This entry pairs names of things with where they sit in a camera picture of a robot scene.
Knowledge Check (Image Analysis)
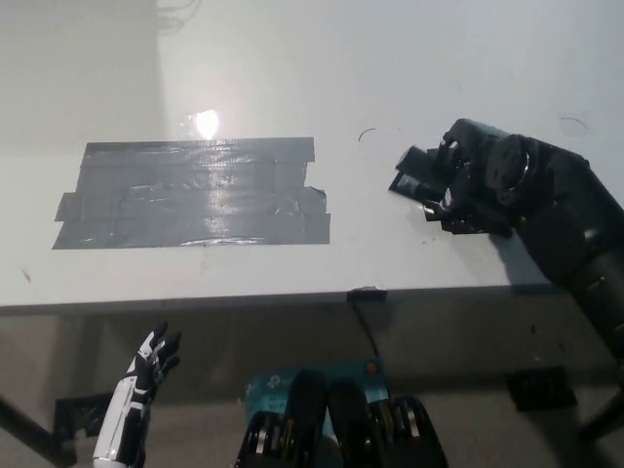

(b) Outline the black floor tape patch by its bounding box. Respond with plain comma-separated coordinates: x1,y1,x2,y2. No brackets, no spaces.
506,368,579,413
52,393,116,440

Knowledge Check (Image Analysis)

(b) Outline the teal router box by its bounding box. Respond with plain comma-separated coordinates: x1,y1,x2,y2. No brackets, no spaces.
245,358,391,435

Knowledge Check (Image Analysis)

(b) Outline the black cable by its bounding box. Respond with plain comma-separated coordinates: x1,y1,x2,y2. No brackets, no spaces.
352,298,383,361

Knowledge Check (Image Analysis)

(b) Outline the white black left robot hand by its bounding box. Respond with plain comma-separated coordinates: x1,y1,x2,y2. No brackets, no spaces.
92,320,182,468

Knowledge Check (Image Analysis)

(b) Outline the black table leg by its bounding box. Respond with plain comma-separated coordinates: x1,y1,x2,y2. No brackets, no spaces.
578,382,624,443
0,389,80,468

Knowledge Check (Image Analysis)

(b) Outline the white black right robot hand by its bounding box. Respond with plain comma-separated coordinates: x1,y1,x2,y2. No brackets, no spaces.
422,118,519,239

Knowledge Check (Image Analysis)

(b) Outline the grey duct tape patch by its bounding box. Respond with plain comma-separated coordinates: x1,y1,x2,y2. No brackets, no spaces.
51,136,332,251

